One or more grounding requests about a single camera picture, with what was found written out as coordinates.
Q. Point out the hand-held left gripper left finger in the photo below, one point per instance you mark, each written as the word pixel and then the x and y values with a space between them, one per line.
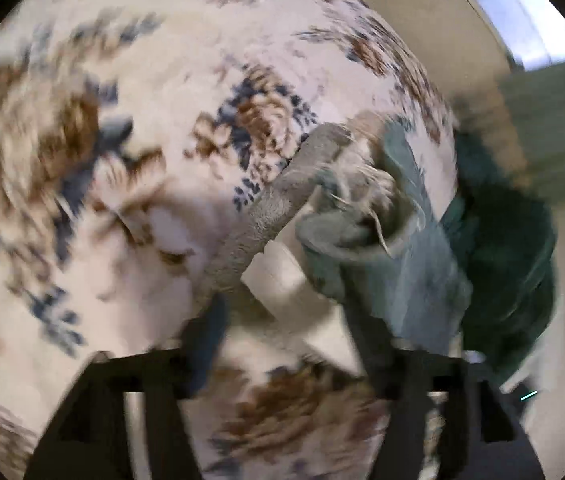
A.
pixel 206 345

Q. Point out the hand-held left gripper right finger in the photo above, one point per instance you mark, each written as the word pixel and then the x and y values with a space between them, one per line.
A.
pixel 375 355

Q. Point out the grey teal pants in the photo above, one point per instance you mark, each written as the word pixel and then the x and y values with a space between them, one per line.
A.
pixel 387 260

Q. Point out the dark green cloth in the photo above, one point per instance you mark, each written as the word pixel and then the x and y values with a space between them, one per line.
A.
pixel 502 260

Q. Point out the floral printed blanket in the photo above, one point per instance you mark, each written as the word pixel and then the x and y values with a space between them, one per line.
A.
pixel 137 110

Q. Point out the window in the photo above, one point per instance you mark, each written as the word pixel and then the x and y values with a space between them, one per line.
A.
pixel 527 10

